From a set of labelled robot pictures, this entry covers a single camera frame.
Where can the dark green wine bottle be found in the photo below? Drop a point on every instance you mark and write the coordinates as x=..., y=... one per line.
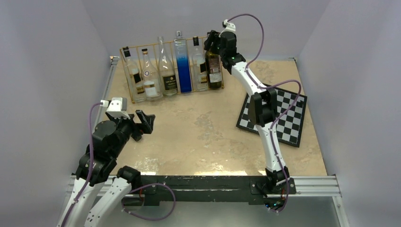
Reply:
x=213, y=70

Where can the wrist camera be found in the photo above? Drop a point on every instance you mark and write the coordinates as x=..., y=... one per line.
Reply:
x=227, y=27
x=117, y=108

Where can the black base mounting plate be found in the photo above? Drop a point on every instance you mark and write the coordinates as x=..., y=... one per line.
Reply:
x=153, y=189

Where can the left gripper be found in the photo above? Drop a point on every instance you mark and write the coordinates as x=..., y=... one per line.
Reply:
x=146, y=120

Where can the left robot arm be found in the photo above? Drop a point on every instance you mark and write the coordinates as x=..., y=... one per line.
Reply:
x=107, y=140

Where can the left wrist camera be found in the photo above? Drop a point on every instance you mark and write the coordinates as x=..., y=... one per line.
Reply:
x=117, y=108

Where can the gold wire wine rack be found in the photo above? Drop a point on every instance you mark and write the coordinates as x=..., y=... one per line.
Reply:
x=153, y=52

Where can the clear bottle black gold label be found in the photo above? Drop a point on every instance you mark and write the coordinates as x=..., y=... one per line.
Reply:
x=135, y=77

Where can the clear bottle black cap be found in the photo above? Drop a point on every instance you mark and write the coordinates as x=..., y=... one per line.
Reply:
x=199, y=67

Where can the black white chessboard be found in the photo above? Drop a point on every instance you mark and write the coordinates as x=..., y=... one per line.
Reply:
x=289, y=126

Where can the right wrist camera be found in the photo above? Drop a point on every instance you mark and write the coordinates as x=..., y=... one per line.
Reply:
x=227, y=27

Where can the clear bottle dark label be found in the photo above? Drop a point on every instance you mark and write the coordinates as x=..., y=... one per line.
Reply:
x=166, y=70

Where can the tall blue gradient bottle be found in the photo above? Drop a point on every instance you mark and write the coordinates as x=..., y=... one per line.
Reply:
x=182, y=60

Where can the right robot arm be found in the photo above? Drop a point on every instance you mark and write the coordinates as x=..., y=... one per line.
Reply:
x=262, y=109

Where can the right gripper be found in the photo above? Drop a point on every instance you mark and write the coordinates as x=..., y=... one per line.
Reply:
x=213, y=37

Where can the clear bottle gold white label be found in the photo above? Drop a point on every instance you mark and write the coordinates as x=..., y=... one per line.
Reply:
x=151, y=78

